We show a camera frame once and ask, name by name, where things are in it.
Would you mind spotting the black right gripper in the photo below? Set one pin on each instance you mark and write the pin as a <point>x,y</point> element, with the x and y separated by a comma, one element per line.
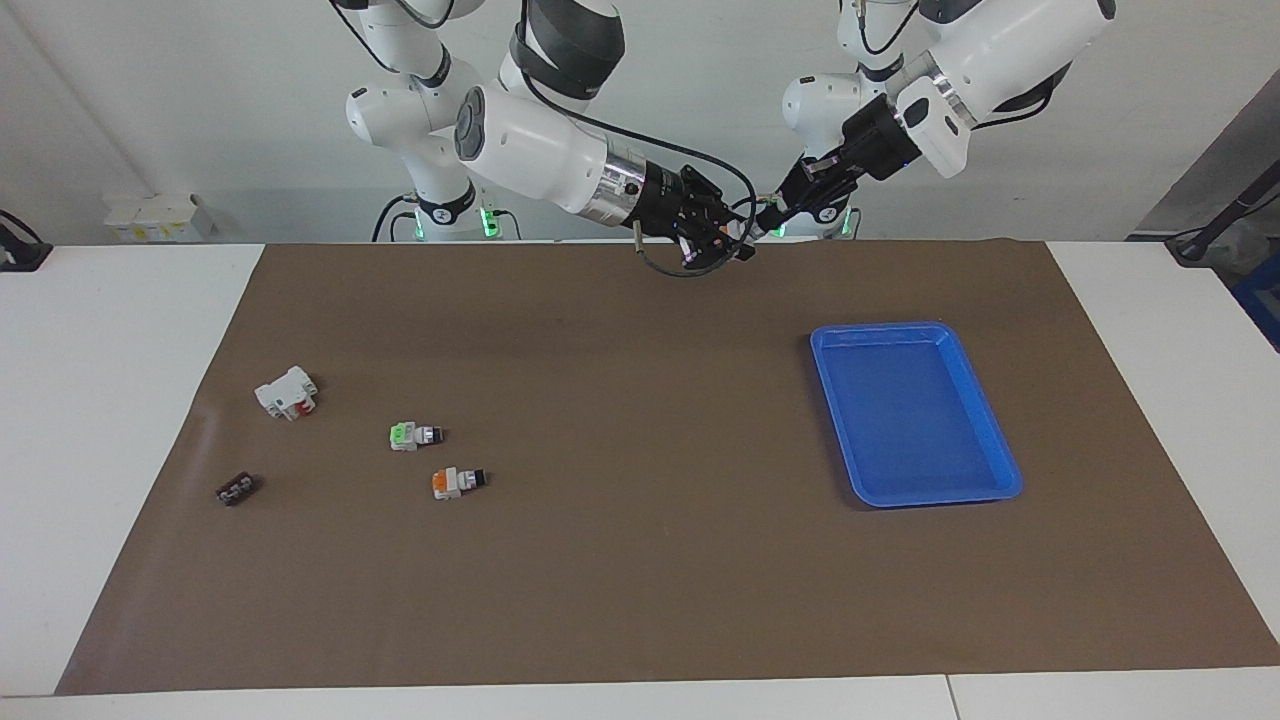
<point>675,205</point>

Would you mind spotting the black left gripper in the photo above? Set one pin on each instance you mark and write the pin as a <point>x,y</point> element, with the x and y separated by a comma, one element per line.
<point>880,140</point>

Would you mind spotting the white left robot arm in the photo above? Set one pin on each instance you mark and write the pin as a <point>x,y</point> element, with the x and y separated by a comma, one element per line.
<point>1010,50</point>

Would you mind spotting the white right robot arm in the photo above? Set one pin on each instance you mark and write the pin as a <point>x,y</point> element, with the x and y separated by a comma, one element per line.
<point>530,140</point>

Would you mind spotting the blue plastic tray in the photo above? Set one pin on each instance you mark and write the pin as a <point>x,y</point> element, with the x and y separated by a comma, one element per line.
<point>910,420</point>

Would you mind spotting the brown table mat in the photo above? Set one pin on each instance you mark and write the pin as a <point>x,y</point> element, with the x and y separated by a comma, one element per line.
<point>640,560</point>

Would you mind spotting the grey slanted panel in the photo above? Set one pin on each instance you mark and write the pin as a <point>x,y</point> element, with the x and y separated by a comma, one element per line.
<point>1200,170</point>

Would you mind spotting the black stand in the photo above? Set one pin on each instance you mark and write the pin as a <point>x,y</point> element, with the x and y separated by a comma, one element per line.
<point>1195,245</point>

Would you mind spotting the blue crate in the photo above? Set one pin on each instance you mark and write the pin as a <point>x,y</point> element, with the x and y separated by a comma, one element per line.
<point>1262,300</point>

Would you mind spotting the white circuit breaker red lever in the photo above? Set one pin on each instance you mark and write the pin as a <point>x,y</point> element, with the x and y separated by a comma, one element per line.
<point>278,392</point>

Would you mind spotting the small black terminal block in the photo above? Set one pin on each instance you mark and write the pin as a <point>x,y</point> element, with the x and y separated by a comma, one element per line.
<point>236,490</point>

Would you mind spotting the black table clamp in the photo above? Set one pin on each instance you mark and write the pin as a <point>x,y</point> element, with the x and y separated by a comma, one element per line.
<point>25,255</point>

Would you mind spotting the green selector switch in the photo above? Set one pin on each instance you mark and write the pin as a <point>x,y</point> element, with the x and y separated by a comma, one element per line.
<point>405,437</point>

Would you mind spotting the white wall socket boxes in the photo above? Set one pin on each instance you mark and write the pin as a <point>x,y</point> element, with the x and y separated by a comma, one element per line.
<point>150,212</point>

